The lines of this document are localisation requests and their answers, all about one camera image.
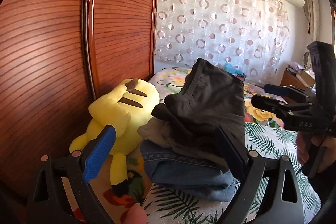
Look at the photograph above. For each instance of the yellow pikachu plush toy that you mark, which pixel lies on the yellow pikachu plush toy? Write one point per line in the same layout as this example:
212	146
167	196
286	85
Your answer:
127	107

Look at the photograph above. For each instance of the folded grey-green garment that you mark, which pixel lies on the folded grey-green garment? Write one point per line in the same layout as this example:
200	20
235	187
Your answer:
159	132

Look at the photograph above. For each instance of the blue toy on bed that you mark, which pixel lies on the blue toy on bed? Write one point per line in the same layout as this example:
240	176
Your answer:
233	70

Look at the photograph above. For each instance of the black pants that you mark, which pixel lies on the black pants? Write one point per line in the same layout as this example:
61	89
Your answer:
210	104

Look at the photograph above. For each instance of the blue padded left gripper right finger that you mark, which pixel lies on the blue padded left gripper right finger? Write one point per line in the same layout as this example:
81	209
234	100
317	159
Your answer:
246	166

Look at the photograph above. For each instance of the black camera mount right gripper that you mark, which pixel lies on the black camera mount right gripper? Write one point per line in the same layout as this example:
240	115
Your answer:
323	64

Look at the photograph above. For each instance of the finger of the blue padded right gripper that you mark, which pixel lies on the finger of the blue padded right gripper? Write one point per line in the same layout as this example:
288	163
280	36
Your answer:
276	90

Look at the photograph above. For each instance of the folded blue jeans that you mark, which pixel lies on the folded blue jeans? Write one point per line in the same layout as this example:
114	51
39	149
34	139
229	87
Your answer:
197	177

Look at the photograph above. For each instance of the floral blanket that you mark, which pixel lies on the floral blanket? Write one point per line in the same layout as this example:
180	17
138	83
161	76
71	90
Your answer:
171	81

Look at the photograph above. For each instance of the sheer circle pattern curtain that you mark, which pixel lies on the sheer circle pattern curtain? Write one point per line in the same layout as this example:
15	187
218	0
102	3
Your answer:
248	35

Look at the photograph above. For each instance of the person's left hand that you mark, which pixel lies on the person's left hand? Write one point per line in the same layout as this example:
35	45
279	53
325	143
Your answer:
136	215

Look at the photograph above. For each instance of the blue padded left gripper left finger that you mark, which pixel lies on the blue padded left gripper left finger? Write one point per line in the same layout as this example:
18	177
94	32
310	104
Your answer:
85	167

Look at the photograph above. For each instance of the person's right hand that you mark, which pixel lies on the person's right hand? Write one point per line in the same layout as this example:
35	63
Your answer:
303	144

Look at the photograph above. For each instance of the wooden sideboard cabinet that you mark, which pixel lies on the wooden sideboard cabinet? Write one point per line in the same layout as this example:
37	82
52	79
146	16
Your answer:
290	80

